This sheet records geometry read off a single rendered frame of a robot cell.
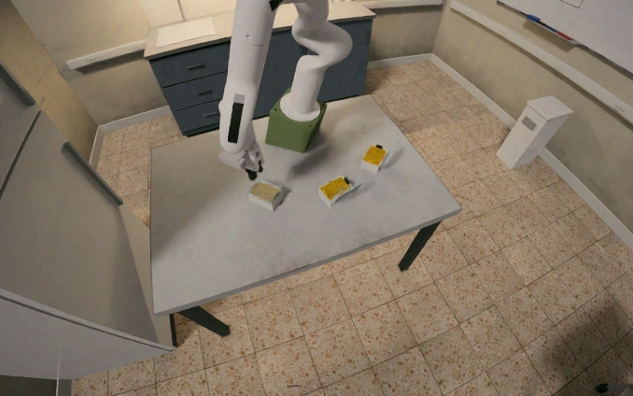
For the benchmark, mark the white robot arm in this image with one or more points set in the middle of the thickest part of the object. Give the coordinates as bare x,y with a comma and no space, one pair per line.
253,24

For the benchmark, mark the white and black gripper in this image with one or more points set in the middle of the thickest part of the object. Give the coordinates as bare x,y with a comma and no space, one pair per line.
253,159

